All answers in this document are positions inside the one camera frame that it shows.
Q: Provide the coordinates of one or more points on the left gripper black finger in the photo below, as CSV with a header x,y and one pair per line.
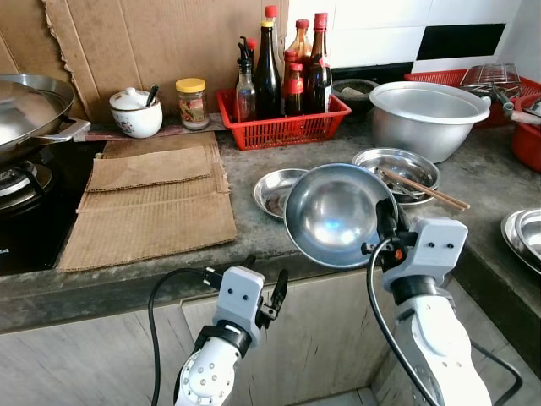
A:
x,y
248,261
281,289

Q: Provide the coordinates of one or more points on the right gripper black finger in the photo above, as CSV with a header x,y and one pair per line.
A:
x,y
386,220

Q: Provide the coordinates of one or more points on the deep steel bowl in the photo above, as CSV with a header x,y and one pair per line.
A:
x,y
330,211

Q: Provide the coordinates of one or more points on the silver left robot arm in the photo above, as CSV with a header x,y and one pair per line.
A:
x,y
207,372

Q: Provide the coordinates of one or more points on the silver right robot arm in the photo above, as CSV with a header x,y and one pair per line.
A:
x,y
439,347

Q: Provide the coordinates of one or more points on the wooden chopstick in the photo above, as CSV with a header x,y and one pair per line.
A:
x,y
423,191
424,187

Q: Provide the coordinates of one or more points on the light wood cabinet door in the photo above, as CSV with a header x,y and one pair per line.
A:
x,y
76,364
321,338

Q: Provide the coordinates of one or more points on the shallow steel dish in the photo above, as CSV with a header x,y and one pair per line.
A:
x,y
526,237
406,161

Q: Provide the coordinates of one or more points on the flat steel plate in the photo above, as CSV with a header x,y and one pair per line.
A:
x,y
270,190

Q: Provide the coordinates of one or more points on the large corrugated cardboard mat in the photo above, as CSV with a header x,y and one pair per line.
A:
x,y
152,228

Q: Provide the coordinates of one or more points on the large aluminium pot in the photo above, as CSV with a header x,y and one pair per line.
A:
x,y
427,118

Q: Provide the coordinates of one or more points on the small corrugated cardboard mat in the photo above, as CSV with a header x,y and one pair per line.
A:
x,y
152,169

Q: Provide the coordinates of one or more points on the small dark bowl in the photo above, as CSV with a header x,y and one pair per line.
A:
x,y
355,89

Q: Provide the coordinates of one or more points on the red plastic bottle basket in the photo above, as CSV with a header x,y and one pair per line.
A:
x,y
283,131

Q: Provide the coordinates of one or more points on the red plastic tray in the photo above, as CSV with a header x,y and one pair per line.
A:
x,y
423,76

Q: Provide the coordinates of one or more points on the small dark bottle red label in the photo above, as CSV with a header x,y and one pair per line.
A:
x,y
293,89

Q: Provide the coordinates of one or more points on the red plastic basin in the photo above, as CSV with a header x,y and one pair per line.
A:
x,y
528,144

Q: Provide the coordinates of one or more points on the tall dark bottle red cap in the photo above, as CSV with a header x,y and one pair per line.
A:
x,y
319,72

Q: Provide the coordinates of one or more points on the glass jar yellow lid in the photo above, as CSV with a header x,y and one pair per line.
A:
x,y
192,106

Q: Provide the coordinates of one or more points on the clear bottle black pump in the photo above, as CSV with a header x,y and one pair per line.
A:
x,y
245,93

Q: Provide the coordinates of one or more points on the white ceramic condiment jar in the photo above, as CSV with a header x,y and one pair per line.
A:
x,y
135,118

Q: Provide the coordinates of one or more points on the tall dark bottle yellow cap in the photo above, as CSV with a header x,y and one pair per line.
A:
x,y
268,72

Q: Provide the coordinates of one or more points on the dark condiment spoon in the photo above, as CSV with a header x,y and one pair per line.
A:
x,y
152,93

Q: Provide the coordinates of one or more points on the amber bottle red cap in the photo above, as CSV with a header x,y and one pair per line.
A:
x,y
301,41

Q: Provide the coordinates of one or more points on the black gas stove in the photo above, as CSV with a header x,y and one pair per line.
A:
x,y
34,233

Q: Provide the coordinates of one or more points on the steel wok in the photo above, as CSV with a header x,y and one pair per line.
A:
x,y
68,118

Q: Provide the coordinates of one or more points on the clear bottle red cap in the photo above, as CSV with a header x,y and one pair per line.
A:
x,y
270,11

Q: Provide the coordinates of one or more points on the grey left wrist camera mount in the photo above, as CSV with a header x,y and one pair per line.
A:
x,y
241,300

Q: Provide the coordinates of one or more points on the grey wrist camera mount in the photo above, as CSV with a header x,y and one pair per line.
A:
x,y
427,249
241,300

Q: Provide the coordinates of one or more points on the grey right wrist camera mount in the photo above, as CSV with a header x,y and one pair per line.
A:
x,y
427,249

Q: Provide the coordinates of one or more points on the torn cardboard wall sheet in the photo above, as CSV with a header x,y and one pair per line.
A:
x,y
152,42

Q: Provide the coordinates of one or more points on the plain brown wall sheet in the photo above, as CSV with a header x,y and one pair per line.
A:
x,y
21,34

